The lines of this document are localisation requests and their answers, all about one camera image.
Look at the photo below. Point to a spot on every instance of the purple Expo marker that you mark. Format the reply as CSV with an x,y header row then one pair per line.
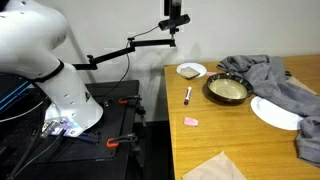
x,y
188,95

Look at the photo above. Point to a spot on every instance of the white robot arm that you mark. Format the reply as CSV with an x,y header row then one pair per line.
x,y
30,40

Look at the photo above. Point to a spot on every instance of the dark rimmed ceramic bowl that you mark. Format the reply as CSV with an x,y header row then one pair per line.
x,y
228,88

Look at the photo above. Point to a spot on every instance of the brown square sponge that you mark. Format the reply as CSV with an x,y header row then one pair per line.
x,y
189,72

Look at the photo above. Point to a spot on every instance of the small white plate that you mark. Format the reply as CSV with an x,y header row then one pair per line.
x,y
196,67

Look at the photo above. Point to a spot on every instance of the pink sticky note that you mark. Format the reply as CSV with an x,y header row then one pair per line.
x,y
190,121
211,73

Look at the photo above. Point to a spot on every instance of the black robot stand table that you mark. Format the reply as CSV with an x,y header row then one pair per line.
x,y
110,126

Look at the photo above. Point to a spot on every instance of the black vertical pole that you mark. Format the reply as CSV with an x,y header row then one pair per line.
x,y
173,7

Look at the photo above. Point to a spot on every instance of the brown paper napkin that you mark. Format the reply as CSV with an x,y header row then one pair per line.
x,y
215,168

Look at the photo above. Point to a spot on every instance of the grey cloth towel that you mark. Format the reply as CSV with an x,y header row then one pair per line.
x,y
266,75

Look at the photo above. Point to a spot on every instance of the large white plate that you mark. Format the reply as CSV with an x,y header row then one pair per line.
x,y
271,113

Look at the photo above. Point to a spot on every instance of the tan paper sheet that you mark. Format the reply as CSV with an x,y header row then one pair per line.
x,y
301,85

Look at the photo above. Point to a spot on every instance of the black box blue stripes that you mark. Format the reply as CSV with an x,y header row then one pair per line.
x,y
11,93

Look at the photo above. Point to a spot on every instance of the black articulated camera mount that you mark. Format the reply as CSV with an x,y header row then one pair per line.
x,y
133,46

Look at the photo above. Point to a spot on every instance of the black camera bar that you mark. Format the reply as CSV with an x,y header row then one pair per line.
x,y
174,22

